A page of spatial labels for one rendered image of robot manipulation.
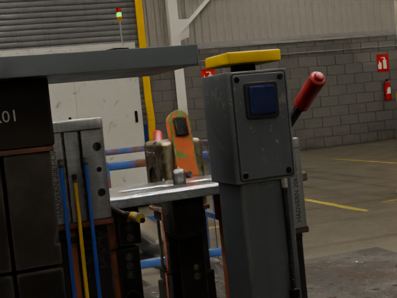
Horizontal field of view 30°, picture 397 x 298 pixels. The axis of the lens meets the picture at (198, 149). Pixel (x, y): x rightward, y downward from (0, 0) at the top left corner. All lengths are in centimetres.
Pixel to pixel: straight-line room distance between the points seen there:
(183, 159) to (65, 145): 43
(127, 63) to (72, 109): 822
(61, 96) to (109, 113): 61
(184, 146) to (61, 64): 62
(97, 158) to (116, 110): 812
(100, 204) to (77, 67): 24
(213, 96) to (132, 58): 13
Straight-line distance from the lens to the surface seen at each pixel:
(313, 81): 83
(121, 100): 899
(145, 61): 66
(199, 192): 101
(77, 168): 84
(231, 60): 74
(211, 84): 77
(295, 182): 95
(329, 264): 186
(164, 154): 124
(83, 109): 889
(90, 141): 84
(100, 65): 65
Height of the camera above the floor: 111
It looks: 3 degrees down
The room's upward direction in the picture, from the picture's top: 6 degrees counter-clockwise
